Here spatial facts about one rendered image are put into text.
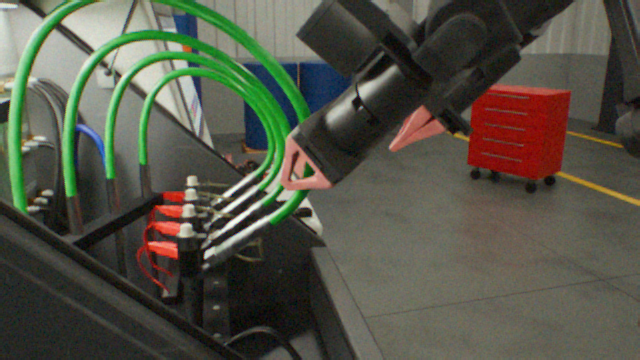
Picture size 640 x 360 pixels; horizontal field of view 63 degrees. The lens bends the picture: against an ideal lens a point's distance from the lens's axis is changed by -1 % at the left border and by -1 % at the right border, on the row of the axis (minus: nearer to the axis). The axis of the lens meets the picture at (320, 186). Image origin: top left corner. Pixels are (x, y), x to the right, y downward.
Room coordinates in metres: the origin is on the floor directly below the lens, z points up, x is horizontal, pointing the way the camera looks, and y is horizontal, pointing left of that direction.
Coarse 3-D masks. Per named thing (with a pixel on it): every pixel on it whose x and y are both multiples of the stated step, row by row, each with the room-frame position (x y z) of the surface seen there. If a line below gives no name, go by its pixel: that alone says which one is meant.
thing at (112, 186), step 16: (144, 64) 0.80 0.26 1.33; (208, 64) 0.82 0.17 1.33; (128, 80) 0.79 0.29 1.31; (240, 80) 0.83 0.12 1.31; (112, 96) 0.79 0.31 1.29; (256, 96) 0.83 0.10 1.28; (112, 112) 0.79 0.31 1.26; (272, 112) 0.84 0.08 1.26; (112, 128) 0.79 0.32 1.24; (272, 128) 0.84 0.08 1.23; (112, 144) 0.79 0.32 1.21; (112, 160) 0.79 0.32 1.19; (112, 176) 0.79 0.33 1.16; (272, 176) 0.83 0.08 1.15; (112, 192) 0.78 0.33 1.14; (256, 192) 0.83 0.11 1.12; (112, 208) 0.78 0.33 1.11; (224, 208) 0.82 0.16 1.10; (240, 208) 0.82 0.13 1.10
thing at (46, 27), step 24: (72, 0) 0.59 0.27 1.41; (96, 0) 0.59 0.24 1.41; (168, 0) 0.57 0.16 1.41; (192, 0) 0.57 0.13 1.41; (48, 24) 0.60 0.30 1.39; (216, 24) 0.56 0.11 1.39; (264, 48) 0.56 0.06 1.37; (24, 72) 0.61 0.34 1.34; (24, 96) 0.61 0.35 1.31; (288, 96) 0.55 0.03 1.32; (312, 168) 0.54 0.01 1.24; (24, 192) 0.62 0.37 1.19; (288, 216) 0.55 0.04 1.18
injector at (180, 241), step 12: (180, 240) 0.64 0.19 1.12; (192, 240) 0.65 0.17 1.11; (180, 252) 0.65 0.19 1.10; (192, 252) 0.65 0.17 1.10; (180, 264) 0.65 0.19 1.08; (192, 264) 0.65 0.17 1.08; (204, 264) 0.66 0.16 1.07; (192, 276) 0.65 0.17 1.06; (204, 276) 0.66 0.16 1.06; (192, 288) 0.65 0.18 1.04; (192, 300) 0.65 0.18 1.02; (192, 312) 0.65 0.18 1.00
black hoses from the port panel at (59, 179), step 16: (32, 80) 0.85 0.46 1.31; (48, 80) 0.89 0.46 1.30; (64, 96) 0.90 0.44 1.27; (48, 112) 0.82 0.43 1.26; (64, 112) 0.86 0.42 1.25; (48, 144) 0.85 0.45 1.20; (64, 176) 0.84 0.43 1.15; (64, 192) 0.86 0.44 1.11; (48, 208) 0.81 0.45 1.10; (48, 224) 0.80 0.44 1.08; (64, 224) 0.80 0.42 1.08
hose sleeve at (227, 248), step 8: (256, 224) 0.56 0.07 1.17; (264, 224) 0.55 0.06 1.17; (272, 224) 0.55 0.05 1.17; (240, 232) 0.56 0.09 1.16; (248, 232) 0.55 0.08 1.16; (256, 232) 0.55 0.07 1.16; (264, 232) 0.55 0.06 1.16; (232, 240) 0.56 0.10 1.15; (240, 240) 0.56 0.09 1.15; (248, 240) 0.55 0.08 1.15; (216, 248) 0.57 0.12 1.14; (224, 248) 0.56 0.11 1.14; (232, 248) 0.56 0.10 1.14; (240, 248) 0.56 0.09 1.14; (224, 256) 0.56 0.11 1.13
